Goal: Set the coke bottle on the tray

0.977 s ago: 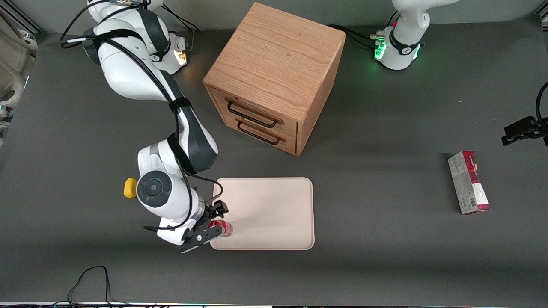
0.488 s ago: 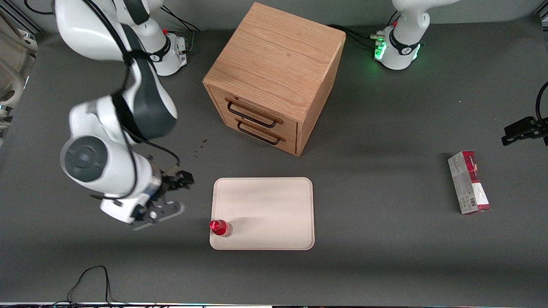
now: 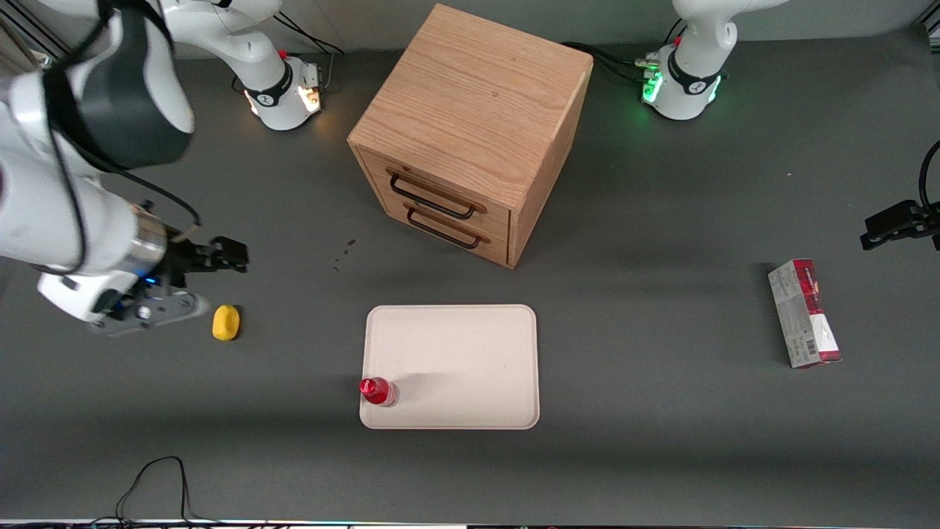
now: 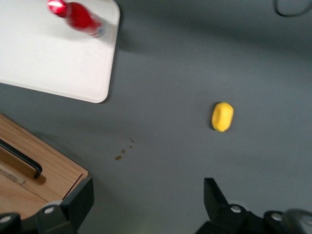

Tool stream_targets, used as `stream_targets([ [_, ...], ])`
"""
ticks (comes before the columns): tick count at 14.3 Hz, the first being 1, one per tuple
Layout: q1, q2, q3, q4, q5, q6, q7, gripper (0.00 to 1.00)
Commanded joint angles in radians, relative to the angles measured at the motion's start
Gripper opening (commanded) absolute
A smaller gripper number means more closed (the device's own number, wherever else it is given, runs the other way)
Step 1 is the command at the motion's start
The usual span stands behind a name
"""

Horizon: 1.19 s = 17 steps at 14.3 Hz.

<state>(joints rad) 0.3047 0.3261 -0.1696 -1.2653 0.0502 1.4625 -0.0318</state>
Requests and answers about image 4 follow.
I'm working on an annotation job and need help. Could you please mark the thin black looped cable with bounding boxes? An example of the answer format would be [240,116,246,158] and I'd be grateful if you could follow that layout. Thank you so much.
[272,0,312,18]

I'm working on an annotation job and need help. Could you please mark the wooden drawer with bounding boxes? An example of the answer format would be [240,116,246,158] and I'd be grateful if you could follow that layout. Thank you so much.
[0,113,89,203]

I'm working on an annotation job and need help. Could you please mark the white cutting board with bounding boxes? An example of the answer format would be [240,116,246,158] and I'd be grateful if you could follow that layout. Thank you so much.
[0,0,121,104]

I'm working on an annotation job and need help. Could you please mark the yellow lemon-shaped object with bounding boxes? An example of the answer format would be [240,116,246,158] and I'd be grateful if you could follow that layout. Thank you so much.
[211,101,235,133]

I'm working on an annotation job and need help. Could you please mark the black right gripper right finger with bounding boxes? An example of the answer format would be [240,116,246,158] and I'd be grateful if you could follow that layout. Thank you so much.
[195,177,294,234]

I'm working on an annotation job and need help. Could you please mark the red coke bottle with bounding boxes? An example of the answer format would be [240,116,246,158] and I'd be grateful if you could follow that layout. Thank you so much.
[46,0,110,39]

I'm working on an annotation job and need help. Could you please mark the wooden drawer cabinet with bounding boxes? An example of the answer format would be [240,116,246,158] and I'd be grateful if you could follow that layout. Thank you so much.
[0,113,89,220]

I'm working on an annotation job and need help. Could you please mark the black metal drawer handle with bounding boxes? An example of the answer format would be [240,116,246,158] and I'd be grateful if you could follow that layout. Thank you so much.
[0,138,43,180]

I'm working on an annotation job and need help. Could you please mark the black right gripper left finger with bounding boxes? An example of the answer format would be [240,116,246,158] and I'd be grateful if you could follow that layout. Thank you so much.
[0,177,95,234]

